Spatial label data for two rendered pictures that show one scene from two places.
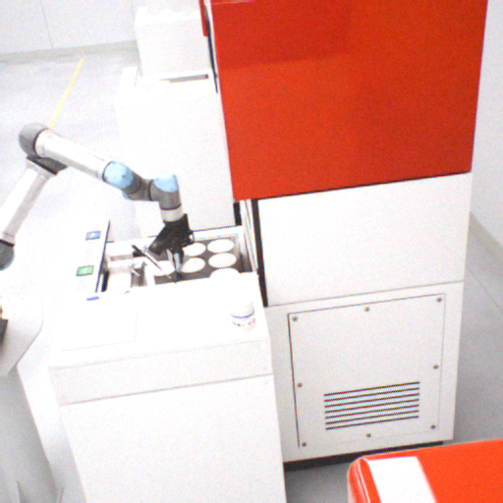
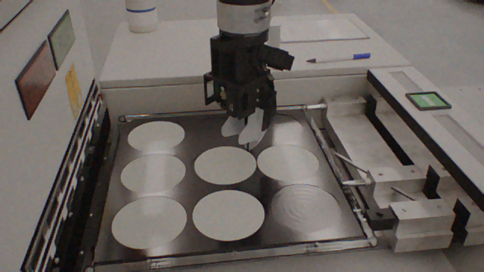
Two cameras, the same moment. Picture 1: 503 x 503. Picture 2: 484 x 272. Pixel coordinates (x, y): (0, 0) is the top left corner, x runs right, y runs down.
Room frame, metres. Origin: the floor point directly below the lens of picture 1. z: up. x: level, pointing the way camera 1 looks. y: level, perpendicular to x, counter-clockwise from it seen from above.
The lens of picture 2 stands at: (2.59, 0.21, 1.31)
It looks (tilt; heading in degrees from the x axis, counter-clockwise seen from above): 33 degrees down; 176
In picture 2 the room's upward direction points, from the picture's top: straight up
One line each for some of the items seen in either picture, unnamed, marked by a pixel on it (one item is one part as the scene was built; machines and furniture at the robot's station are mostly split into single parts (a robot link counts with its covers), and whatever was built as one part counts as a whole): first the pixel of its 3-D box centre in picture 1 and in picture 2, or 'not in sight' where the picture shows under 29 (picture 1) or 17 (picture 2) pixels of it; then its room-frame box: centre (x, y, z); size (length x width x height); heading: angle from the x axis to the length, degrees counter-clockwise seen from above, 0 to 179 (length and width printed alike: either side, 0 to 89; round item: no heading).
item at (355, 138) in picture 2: (120, 284); (372, 165); (2.02, 0.48, 0.87); 0.36 x 0.08 x 0.03; 3
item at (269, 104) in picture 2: not in sight; (261, 104); (2.02, 0.29, 0.99); 0.05 x 0.02 x 0.09; 45
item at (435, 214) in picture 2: (121, 255); (420, 215); (2.18, 0.49, 0.89); 0.08 x 0.03 x 0.03; 93
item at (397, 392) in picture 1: (339, 322); not in sight; (2.27, -0.33, 0.41); 0.82 x 0.71 x 0.82; 3
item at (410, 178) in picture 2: (120, 266); (395, 179); (2.10, 0.49, 0.89); 0.08 x 0.03 x 0.03; 93
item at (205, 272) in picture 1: (193, 264); (221, 168); (2.05, 0.22, 0.90); 0.34 x 0.34 x 0.01; 3
